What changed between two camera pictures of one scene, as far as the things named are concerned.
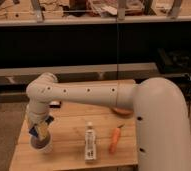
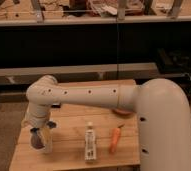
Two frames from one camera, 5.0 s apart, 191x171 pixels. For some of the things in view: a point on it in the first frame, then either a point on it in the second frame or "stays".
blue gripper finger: [49, 119] to [51, 124]
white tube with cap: [90, 142] stays
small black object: [54, 104] stays
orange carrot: [116, 134] stays
